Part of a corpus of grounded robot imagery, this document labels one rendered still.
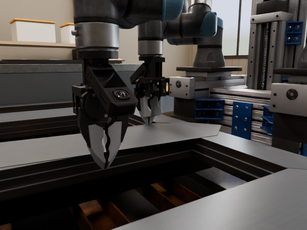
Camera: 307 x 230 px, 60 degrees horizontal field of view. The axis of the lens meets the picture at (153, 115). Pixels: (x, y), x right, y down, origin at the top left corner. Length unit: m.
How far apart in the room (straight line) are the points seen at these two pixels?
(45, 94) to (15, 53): 2.64
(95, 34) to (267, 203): 0.36
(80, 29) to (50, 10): 3.79
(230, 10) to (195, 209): 4.81
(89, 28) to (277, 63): 0.89
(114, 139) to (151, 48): 0.36
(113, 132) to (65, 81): 1.01
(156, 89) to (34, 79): 0.80
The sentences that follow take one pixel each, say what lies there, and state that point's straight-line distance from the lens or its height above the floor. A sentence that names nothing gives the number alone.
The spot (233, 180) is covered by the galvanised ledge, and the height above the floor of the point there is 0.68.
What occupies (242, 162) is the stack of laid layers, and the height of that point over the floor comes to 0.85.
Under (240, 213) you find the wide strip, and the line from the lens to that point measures 0.38.
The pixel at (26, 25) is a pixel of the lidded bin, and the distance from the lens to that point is 3.43.
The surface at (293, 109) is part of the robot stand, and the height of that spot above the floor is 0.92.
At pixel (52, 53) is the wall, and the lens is 4.19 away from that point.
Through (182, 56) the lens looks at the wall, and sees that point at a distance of 5.54.
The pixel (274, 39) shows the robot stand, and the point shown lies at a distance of 1.19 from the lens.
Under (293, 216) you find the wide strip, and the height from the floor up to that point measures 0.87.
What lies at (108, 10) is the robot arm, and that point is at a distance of 0.46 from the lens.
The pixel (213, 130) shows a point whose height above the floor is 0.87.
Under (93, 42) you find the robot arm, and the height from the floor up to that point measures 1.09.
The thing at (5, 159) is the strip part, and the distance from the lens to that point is 0.61.
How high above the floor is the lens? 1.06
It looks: 11 degrees down
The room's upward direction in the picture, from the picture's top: straight up
